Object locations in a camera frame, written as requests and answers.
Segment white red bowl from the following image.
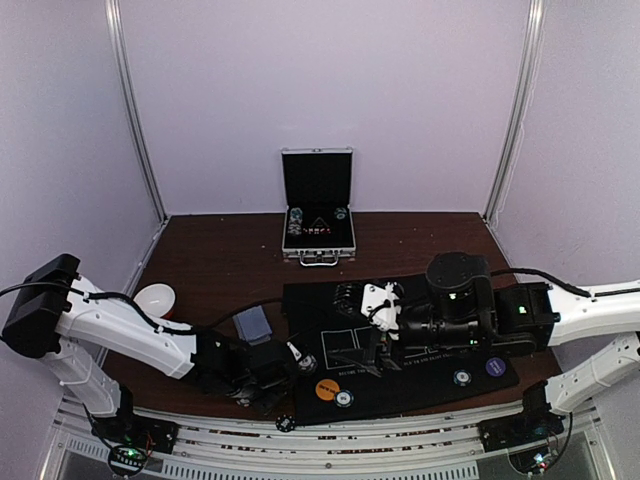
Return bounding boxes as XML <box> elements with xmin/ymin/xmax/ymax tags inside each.
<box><xmin>134</xmin><ymin>283</ymin><xmax>176</xmax><ymax>319</ymax></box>

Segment orange big blind button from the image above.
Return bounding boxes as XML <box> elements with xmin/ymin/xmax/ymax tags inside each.
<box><xmin>315</xmin><ymin>379</ymin><xmax>340</xmax><ymax>402</ymax></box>

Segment aluminium frame rail front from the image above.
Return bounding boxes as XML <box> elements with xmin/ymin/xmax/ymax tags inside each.
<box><xmin>52</xmin><ymin>394</ymin><xmax>601</xmax><ymax>480</ymax></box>

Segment left aluminium frame post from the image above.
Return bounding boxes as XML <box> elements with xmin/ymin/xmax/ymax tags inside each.
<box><xmin>105</xmin><ymin>0</ymin><xmax>168</xmax><ymax>224</ymax></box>

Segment blue green fifty chip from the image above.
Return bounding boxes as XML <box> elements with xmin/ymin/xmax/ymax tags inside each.
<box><xmin>334</xmin><ymin>390</ymin><xmax>354</xmax><ymax>408</ymax></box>

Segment chips in case right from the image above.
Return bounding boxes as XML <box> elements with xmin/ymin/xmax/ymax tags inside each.
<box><xmin>334</xmin><ymin>207</ymin><xmax>349</xmax><ymax>221</ymax></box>

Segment purple small blind button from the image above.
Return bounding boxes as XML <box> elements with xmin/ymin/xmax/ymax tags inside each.
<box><xmin>485</xmin><ymin>357</ymin><xmax>507</xmax><ymax>378</ymax></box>

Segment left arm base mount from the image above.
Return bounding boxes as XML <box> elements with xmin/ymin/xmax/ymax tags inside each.
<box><xmin>88</xmin><ymin>414</ymin><xmax>179</xmax><ymax>478</ymax></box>

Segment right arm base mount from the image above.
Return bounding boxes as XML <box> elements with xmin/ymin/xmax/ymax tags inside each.
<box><xmin>478</xmin><ymin>413</ymin><xmax>566</xmax><ymax>477</ymax></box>

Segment aluminium poker case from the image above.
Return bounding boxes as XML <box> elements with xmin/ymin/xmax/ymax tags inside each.
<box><xmin>281</xmin><ymin>147</ymin><xmax>356</xmax><ymax>268</ymax></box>

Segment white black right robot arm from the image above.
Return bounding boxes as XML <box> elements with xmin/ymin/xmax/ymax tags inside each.
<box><xmin>328</xmin><ymin>252</ymin><xmax>639</xmax><ymax>442</ymax></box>

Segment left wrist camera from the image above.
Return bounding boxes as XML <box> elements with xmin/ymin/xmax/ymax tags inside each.
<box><xmin>286</xmin><ymin>342</ymin><xmax>303</xmax><ymax>362</ymax></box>

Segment aluminium frame post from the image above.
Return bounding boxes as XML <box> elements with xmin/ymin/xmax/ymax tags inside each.
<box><xmin>483</xmin><ymin>0</ymin><xmax>546</xmax><ymax>227</ymax></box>
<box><xmin>105</xmin><ymin>0</ymin><xmax>168</xmax><ymax>224</ymax></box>

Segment grey playing card deck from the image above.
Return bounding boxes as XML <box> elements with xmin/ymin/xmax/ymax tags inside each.
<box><xmin>233</xmin><ymin>306</ymin><xmax>272</xmax><ymax>345</ymax></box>

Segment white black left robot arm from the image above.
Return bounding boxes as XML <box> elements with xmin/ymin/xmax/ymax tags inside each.
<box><xmin>1</xmin><ymin>254</ymin><xmax>308</xmax><ymax>444</ymax></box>

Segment small chip stack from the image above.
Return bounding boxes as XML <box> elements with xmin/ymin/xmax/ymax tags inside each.
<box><xmin>297</xmin><ymin>354</ymin><xmax>318</xmax><ymax>377</ymax></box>

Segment black poker table mat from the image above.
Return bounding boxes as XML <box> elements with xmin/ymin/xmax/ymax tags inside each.
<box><xmin>283</xmin><ymin>282</ymin><xmax>519</xmax><ymax>426</ymax></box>

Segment chips row in case left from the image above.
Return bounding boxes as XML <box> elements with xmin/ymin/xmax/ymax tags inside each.
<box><xmin>287</xmin><ymin>207</ymin><xmax>304</xmax><ymax>236</ymax></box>

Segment right aluminium frame post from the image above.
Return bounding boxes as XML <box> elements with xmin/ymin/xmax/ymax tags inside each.
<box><xmin>483</xmin><ymin>0</ymin><xmax>546</xmax><ymax>227</ymax></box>

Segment black white chip on rail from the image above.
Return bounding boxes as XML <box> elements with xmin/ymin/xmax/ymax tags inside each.
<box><xmin>275</xmin><ymin>414</ymin><xmax>296</xmax><ymax>433</ymax></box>

